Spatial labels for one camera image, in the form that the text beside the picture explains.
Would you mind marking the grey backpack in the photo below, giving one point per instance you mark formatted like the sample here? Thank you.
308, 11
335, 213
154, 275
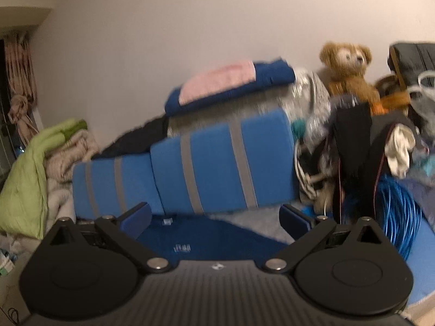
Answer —
414, 61

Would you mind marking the folded blue blanket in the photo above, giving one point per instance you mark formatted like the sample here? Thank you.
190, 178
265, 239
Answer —
238, 90

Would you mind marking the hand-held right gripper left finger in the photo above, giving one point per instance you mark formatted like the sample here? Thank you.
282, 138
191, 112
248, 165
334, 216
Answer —
137, 219

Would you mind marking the brown teddy bear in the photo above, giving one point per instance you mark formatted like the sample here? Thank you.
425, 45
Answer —
350, 71

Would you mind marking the grey quilted mattress pad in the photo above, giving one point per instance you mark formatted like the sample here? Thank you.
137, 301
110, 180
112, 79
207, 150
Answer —
251, 222

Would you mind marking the cream cloth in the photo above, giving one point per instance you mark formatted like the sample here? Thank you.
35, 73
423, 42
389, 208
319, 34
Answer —
401, 149

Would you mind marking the black garment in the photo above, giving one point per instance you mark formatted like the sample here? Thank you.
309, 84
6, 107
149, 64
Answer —
136, 135

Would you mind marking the white plastic bag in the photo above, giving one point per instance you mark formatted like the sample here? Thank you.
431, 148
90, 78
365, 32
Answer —
424, 100

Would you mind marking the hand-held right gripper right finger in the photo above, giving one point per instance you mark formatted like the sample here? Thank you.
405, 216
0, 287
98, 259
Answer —
292, 220

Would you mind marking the dark blue garment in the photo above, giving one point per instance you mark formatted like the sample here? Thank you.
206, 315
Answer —
204, 237

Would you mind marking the white fluffy blanket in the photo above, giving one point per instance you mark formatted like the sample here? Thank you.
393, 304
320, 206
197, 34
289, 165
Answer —
59, 205

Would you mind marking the blue grey-striped pillow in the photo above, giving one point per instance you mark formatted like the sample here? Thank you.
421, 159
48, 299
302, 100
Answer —
102, 190
217, 163

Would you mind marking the black bag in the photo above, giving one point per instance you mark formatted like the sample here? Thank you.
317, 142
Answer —
353, 142

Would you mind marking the cream plaid blanket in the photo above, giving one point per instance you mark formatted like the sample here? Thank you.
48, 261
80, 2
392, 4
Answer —
66, 159

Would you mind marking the green quilt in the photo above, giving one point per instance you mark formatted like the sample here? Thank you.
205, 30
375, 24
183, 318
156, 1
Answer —
27, 176

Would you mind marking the pink patterned curtain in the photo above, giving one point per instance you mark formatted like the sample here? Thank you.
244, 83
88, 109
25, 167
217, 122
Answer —
20, 85

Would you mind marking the pink towel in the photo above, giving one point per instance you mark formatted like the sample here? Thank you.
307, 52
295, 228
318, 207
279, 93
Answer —
217, 79

